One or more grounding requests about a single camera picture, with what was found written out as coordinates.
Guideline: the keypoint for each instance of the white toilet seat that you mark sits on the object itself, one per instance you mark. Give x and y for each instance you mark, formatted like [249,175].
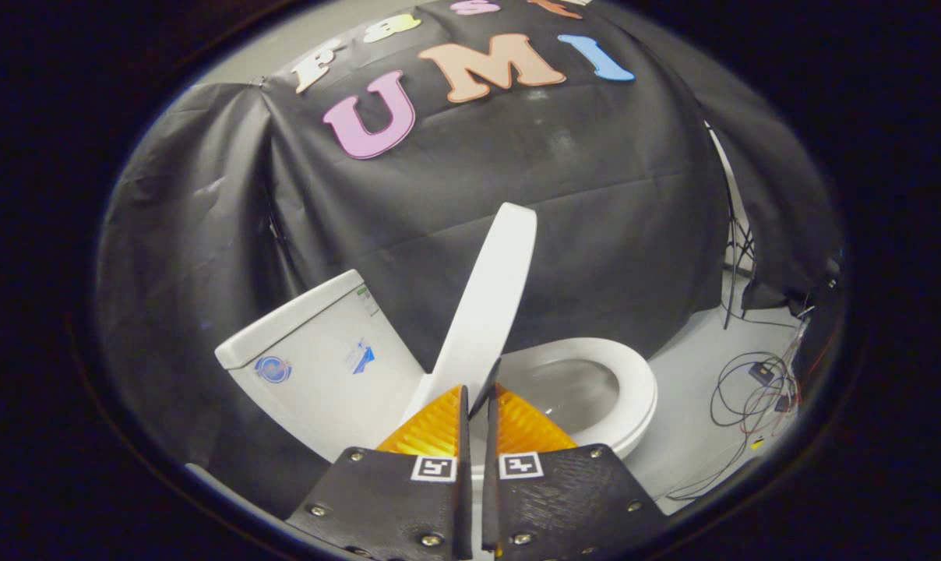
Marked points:
[634,374]

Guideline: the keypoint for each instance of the black lid lift tab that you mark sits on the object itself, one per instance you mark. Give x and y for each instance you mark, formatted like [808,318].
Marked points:
[486,386]

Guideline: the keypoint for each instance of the white ceramic toilet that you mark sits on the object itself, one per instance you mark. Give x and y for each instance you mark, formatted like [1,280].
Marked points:
[315,366]

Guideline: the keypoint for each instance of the white toilet lid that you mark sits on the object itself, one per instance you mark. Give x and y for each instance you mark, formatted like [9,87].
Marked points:
[486,296]

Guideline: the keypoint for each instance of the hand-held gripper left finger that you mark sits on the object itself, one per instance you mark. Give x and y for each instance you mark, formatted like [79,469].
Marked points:
[396,506]

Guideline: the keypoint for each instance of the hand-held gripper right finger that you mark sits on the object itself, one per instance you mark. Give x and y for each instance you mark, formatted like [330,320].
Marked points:
[564,506]

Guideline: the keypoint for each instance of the black tripod light stand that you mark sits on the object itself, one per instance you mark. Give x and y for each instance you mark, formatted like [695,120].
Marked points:
[734,269]

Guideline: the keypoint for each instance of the black backdrop cloth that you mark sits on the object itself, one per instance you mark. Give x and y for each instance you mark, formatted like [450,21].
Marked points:
[595,195]

